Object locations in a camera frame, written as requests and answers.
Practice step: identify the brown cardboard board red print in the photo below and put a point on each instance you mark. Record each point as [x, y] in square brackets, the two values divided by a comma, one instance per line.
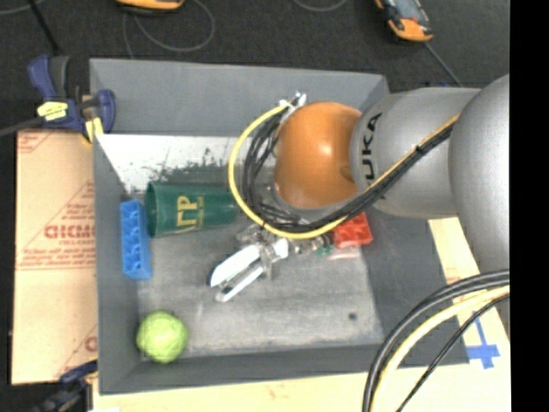
[51, 187]

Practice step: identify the grey metal bin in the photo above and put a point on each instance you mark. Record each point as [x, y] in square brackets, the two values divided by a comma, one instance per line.
[283, 316]

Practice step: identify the blue toy building block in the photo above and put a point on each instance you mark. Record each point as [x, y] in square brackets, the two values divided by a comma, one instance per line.
[135, 243]

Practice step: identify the red toy building block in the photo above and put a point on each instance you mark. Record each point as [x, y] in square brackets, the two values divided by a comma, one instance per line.
[354, 232]

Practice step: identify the dark green cup yellow print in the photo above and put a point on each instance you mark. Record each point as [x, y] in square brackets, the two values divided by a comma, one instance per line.
[188, 208]

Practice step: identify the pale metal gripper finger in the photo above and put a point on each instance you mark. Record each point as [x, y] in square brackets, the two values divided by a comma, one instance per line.
[240, 262]
[240, 286]

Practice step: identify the light green ball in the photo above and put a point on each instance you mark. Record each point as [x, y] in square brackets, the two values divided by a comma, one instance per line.
[162, 336]

